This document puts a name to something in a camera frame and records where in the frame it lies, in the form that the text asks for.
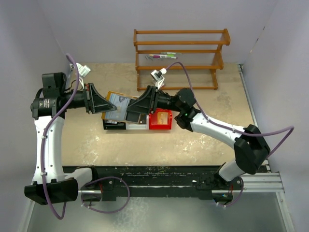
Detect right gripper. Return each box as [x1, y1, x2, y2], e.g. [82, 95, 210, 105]
[127, 85, 183, 115]

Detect white plastic bin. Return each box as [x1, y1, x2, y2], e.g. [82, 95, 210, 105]
[125, 112, 149, 130]

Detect black cards in bin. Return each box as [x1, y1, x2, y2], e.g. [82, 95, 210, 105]
[126, 112, 147, 124]

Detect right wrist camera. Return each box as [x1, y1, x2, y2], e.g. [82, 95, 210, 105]
[151, 68, 167, 89]

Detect red plastic bin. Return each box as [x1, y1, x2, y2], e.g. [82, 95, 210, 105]
[148, 109, 172, 130]

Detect orange card in bin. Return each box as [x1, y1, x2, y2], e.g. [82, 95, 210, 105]
[157, 112, 169, 125]

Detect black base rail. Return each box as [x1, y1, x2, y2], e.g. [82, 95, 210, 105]
[64, 165, 243, 201]

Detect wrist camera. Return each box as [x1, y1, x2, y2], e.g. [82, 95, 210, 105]
[151, 68, 167, 89]
[76, 63, 91, 83]

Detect purple cable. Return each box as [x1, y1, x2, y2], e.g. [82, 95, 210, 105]
[164, 61, 295, 159]
[41, 53, 82, 220]

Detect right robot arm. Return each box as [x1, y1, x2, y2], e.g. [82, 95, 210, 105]
[126, 86, 270, 189]

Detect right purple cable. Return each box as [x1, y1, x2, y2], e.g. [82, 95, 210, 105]
[164, 61, 295, 159]

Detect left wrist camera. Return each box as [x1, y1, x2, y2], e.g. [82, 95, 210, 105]
[76, 63, 91, 83]

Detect markers on shelf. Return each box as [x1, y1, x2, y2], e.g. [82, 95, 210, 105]
[144, 52, 181, 60]

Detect black plastic bin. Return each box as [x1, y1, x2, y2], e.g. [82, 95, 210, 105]
[102, 119, 126, 130]

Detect wooden shelf rack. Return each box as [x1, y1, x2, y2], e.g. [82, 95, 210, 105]
[133, 29, 231, 91]

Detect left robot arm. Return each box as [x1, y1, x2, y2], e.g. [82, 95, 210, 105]
[24, 72, 116, 205]

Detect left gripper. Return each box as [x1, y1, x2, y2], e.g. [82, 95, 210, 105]
[61, 83, 116, 114]

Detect orange leather card holder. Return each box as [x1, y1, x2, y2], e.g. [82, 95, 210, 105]
[101, 91, 140, 123]

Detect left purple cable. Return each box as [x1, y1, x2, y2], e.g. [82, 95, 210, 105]
[41, 53, 82, 220]

